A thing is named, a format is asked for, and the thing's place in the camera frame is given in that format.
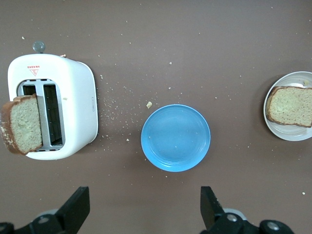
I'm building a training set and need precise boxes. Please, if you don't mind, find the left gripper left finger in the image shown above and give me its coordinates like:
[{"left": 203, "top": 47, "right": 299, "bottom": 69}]
[{"left": 0, "top": 186, "right": 91, "bottom": 234}]

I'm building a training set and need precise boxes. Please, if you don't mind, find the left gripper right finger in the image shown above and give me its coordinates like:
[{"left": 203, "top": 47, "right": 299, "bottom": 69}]
[{"left": 199, "top": 186, "right": 295, "bottom": 234}]

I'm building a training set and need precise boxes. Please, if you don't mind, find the brown bread slice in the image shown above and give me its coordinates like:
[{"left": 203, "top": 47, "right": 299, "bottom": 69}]
[
  {"left": 0, "top": 94, "right": 44, "bottom": 156},
  {"left": 265, "top": 86, "right": 312, "bottom": 128}
]

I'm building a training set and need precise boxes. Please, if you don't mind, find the blue plate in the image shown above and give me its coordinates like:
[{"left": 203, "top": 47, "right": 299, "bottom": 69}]
[{"left": 140, "top": 104, "right": 212, "bottom": 173}]

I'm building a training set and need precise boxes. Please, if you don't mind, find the beige plate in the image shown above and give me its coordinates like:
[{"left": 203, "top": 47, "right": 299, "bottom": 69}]
[{"left": 263, "top": 71, "right": 312, "bottom": 142}]

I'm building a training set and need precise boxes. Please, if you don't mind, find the white toaster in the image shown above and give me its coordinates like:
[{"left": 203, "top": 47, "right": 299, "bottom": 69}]
[{"left": 7, "top": 40, "right": 99, "bottom": 161}]

